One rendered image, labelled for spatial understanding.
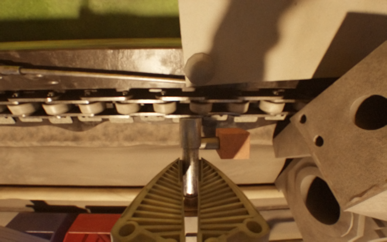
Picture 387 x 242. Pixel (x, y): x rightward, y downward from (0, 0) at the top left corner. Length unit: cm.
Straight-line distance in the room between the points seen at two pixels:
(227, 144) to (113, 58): 21
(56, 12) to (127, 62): 104
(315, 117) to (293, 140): 8
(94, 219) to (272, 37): 64
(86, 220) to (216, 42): 61
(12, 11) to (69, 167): 112
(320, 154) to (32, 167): 63
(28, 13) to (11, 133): 96
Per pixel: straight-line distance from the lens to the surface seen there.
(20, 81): 37
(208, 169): 17
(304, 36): 25
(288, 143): 33
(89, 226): 62
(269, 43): 23
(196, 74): 19
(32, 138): 49
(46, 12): 131
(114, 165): 43
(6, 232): 71
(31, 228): 72
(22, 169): 60
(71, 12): 122
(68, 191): 56
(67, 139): 43
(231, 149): 17
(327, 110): 24
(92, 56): 27
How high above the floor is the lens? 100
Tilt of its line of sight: 58 degrees down
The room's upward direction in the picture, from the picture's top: 177 degrees clockwise
